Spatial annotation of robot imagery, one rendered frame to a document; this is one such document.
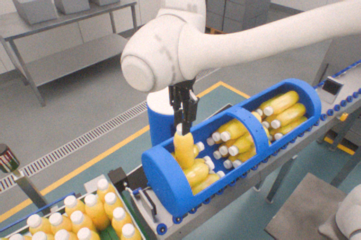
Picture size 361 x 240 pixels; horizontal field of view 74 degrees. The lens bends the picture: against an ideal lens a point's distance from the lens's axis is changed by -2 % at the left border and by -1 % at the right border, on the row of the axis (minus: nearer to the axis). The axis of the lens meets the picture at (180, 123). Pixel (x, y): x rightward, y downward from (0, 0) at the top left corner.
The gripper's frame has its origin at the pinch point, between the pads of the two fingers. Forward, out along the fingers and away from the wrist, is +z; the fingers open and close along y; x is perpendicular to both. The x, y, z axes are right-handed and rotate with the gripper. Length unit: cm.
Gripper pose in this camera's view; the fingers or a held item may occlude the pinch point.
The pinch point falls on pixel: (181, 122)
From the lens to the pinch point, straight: 79.5
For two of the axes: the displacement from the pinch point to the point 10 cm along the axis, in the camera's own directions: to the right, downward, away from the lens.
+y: -5.8, -5.7, 5.9
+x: -8.2, 4.0, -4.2
